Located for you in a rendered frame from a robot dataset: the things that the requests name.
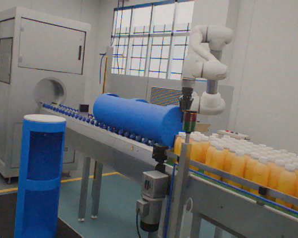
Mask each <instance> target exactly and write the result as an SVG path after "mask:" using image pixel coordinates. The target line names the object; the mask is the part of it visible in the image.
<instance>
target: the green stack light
mask: <svg viewBox="0 0 298 238"><path fill-rule="evenodd" d="M196 123H197V122H191V121H186V120H183V125H182V130H184V131H189V132H195V130H196Z"/></svg>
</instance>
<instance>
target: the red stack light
mask: <svg viewBox="0 0 298 238"><path fill-rule="evenodd" d="M197 115H198V114H197V113H188V112H184V120H186V121H191V122H196V119H197Z"/></svg>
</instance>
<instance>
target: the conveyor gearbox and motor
mask: <svg viewBox="0 0 298 238"><path fill-rule="evenodd" d="M168 178H169V177H168V175H166V174H164V173H161V172H159V171H157V170H155V171H147V172H143V173H142V185H141V196H142V199H141V200H137V204H136V213H137V215H136V226H137V232H138V236H139V238H141V236H140V233H139V231H138V215H139V216H140V218H141V220H140V228H141V229H142V230H143V231H145V232H156V231H157V230H158V229H159V224H160V220H161V209H162V201H163V200H164V199H165V196H166V193H167V187H168V184H167V182H168Z"/></svg>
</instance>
